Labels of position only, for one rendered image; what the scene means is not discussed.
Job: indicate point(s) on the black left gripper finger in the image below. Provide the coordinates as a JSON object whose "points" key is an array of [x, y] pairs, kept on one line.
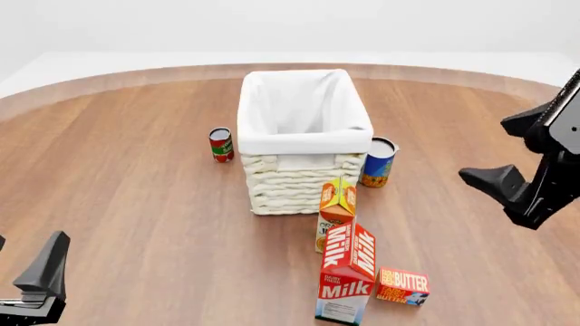
{"points": [[45, 271], [2, 244]]}

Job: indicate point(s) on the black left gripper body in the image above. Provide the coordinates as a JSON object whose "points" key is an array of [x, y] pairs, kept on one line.
{"points": [[31, 312]]}

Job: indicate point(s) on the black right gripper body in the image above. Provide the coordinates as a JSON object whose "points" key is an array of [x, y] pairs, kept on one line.
{"points": [[550, 190]]}

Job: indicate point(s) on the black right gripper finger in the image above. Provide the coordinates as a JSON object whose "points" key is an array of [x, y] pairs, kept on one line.
{"points": [[498, 183], [530, 127]]}

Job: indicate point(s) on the red butter box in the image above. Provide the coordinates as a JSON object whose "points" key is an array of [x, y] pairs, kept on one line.
{"points": [[403, 287]]}

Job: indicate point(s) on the white woven basket with liner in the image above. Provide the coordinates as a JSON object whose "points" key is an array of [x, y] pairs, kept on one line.
{"points": [[299, 183]]}

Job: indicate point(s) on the blue and yellow can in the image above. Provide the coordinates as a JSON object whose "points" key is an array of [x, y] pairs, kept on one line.
{"points": [[378, 166]]}

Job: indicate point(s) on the orange juice carton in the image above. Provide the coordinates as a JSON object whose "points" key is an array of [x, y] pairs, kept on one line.
{"points": [[336, 207]]}

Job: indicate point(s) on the red and white milk carton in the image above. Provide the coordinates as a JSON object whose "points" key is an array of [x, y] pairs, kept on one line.
{"points": [[346, 265]]}

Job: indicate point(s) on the red tomato sauce can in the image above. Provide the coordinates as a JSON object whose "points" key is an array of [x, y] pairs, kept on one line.
{"points": [[221, 147]]}

